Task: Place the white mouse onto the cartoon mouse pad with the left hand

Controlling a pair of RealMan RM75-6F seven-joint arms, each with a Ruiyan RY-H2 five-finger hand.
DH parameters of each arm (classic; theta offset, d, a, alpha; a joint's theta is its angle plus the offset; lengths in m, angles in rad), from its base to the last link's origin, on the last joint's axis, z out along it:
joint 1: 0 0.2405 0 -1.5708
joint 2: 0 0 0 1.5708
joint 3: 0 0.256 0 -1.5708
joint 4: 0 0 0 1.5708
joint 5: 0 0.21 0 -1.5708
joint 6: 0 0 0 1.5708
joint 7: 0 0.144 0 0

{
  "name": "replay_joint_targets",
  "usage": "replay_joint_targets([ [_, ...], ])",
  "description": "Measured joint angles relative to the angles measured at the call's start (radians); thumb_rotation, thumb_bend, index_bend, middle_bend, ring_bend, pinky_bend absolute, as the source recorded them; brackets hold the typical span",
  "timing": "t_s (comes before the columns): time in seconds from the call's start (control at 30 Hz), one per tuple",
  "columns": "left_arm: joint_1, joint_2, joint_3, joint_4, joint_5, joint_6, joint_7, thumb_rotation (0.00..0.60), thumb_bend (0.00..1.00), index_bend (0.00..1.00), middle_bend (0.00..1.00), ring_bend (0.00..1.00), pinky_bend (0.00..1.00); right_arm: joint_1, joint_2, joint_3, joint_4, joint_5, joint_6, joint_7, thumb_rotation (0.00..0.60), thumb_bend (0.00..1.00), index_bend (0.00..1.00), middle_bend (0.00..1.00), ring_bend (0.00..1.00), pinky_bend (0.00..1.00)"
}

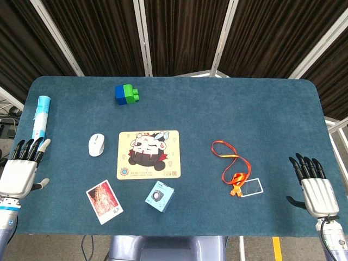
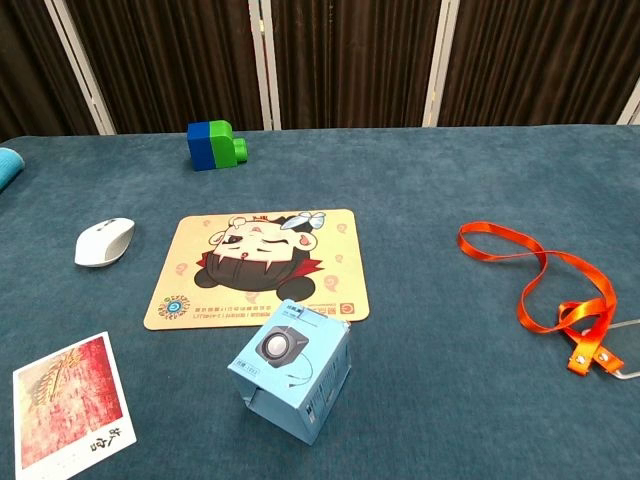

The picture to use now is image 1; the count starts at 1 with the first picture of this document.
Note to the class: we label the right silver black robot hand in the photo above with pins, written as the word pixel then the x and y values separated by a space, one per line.
pixel 319 195

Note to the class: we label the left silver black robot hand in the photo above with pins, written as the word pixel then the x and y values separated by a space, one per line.
pixel 19 176

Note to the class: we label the white computer mouse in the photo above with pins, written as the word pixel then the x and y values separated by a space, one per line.
pixel 96 145

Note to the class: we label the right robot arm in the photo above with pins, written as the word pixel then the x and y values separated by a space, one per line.
pixel 333 236

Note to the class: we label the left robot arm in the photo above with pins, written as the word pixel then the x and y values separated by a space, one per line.
pixel 8 217

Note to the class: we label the grey robot base column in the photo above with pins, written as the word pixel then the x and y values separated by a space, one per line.
pixel 163 248

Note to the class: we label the cartoon character mouse pad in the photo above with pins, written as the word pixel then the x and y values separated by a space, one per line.
pixel 149 155

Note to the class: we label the light blue rolled tube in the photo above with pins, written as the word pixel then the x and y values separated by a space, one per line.
pixel 41 117

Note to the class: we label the clear plastic badge holder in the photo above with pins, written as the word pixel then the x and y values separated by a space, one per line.
pixel 254 187

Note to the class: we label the red photo postcard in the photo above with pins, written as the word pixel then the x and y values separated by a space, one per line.
pixel 104 201

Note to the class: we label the dark folding screen panel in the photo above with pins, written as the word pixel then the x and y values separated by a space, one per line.
pixel 335 81
pixel 95 35
pixel 185 35
pixel 16 40
pixel 272 35

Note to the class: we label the blue toy building block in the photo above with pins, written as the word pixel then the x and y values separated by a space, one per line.
pixel 119 95

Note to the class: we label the blue felt table cloth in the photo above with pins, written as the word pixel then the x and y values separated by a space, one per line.
pixel 217 108

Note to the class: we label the green toy building block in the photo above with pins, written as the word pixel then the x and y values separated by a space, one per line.
pixel 131 93

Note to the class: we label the light blue speaker box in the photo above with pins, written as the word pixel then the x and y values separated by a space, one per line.
pixel 160 196

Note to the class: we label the white metal frame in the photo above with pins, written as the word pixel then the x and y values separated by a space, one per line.
pixel 338 141

